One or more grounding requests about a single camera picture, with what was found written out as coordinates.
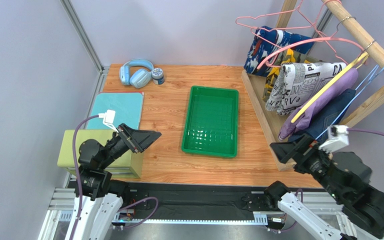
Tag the newspaper print garment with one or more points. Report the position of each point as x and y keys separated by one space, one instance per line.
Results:
x=298 y=82

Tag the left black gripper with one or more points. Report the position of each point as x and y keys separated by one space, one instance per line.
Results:
x=139 y=140

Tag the green plastic tray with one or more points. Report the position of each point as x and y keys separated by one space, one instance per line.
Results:
x=211 y=123

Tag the yellow clothes hanger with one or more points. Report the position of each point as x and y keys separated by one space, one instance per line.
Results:
x=359 y=60

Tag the thin pink wire hanger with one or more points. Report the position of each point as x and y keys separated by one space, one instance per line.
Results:
x=288 y=8

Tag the wooden clothes rack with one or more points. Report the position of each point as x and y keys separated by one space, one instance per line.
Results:
x=270 y=123

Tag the dark blue denim garment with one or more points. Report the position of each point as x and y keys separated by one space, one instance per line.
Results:
x=331 y=114

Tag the yellow camouflage garment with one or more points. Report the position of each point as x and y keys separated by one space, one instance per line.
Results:
x=287 y=56

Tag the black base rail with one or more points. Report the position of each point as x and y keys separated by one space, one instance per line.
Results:
x=184 y=202

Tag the light blue headphones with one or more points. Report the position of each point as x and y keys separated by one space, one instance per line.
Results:
x=138 y=79

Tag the small blue white jar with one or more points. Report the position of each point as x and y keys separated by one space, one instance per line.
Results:
x=158 y=76

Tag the blue white patterned garment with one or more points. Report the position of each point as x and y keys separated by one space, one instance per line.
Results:
x=266 y=41

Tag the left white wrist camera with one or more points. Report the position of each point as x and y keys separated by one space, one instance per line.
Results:
x=108 y=117

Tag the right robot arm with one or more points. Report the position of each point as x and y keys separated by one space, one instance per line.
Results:
x=343 y=175

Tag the blue wire hanger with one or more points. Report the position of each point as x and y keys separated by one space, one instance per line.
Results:
x=373 y=74

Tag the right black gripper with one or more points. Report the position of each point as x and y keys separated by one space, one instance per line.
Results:
x=304 y=150

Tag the purple trousers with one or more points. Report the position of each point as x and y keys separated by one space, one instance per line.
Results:
x=303 y=121

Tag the thick pink hanger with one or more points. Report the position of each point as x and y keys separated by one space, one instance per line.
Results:
x=303 y=42

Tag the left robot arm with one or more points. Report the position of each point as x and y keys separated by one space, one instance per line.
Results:
x=91 y=159

